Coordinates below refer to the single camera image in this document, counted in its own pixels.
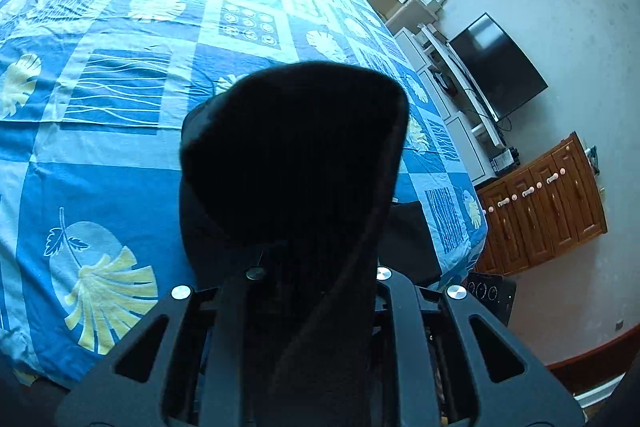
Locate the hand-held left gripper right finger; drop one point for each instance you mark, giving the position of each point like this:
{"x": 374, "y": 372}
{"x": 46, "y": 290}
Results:
{"x": 400, "y": 307}

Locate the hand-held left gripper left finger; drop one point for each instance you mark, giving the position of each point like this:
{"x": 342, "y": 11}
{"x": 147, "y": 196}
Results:
{"x": 235, "y": 312}

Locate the black pants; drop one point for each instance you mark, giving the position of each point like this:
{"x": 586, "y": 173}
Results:
{"x": 300, "y": 167}

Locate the black box with dials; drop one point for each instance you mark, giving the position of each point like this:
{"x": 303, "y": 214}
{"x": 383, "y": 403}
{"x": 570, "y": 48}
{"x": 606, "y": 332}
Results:
{"x": 492, "y": 297}

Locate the brown wooden cabinet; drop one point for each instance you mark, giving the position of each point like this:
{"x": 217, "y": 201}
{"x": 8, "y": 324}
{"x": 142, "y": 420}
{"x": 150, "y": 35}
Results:
{"x": 545, "y": 212}

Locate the white television stand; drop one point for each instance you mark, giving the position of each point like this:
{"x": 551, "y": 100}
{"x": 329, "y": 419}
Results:
{"x": 465, "y": 137}

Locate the black set-top box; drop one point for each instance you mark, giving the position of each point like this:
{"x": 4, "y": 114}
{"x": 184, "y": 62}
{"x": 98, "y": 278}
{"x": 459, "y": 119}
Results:
{"x": 443, "y": 81}

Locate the blue patterned bedspread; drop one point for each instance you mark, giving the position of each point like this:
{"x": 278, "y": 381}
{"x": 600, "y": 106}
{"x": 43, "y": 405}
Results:
{"x": 125, "y": 107}

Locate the black television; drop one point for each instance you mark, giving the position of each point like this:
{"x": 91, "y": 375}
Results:
{"x": 500, "y": 67}

